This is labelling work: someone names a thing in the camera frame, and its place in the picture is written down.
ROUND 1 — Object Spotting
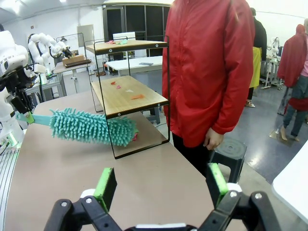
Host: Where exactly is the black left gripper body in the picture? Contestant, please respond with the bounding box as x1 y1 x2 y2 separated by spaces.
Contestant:
4 68 32 115

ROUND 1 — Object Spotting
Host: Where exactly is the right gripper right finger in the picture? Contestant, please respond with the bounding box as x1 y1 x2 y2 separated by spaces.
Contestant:
197 163 282 231

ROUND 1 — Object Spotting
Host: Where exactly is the person in red hooded jacket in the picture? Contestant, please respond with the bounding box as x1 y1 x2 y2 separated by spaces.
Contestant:
277 24 308 89

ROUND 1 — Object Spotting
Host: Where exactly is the black frame wooden shelf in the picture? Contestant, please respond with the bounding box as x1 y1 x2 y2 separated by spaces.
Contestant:
55 33 171 160

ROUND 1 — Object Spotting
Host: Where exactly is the person's left hand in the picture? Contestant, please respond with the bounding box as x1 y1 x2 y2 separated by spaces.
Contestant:
203 127 226 150

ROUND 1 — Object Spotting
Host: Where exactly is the large white table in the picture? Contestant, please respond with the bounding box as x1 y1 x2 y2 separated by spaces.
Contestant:
271 141 308 217

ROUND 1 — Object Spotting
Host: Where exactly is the black plastic stool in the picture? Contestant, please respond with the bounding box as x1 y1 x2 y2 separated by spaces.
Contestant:
209 139 248 183

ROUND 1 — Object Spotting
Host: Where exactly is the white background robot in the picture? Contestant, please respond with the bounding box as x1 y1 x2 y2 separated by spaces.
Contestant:
28 33 73 84

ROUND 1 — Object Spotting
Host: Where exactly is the small white table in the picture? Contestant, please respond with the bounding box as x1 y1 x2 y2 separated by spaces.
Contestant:
105 55 164 77

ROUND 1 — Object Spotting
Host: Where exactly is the person in blue jeans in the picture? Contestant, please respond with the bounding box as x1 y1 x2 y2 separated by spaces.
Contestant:
282 56 308 142

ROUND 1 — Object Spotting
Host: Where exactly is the teal chenille duster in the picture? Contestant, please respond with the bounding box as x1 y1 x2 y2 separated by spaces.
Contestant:
15 107 138 147

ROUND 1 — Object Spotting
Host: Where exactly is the person in yellow apron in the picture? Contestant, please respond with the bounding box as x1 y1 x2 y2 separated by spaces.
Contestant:
247 7 268 108

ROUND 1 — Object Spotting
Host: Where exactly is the white chair back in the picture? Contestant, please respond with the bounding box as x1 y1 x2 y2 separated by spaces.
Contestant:
113 31 136 41

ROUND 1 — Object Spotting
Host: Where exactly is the dark glass partition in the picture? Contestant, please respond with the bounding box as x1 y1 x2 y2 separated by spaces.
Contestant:
102 4 172 58

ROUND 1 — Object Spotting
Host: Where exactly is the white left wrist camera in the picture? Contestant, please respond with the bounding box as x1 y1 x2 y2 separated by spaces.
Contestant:
24 63 46 79

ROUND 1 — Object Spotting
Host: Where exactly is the person's left forearm red sleeve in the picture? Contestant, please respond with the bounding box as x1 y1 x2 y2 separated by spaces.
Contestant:
204 72 252 135

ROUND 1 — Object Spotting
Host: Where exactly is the wooden box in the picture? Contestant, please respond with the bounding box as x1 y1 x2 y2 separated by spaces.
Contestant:
62 54 92 68

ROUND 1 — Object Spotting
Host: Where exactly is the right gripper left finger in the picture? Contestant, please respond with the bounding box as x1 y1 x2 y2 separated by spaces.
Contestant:
43 167 123 231

